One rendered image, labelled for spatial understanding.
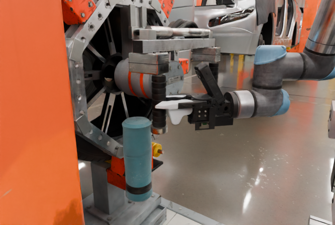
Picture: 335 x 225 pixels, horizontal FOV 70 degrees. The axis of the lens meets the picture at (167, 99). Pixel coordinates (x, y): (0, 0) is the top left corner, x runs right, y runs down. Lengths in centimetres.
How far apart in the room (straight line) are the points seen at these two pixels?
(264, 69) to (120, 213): 86
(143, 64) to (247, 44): 280
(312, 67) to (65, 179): 62
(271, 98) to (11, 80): 58
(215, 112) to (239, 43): 267
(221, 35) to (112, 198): 250
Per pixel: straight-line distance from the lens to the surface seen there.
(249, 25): 331
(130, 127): 71
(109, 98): 91
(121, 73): 82
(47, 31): 28
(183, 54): 154
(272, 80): 67
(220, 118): 65
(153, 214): 131
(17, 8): 27
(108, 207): 116
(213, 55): 86
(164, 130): 62
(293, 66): 69
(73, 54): 67
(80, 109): 70
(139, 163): 76
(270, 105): 69
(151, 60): 57
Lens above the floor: 99
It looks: 15 degrees down
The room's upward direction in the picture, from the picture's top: straight up
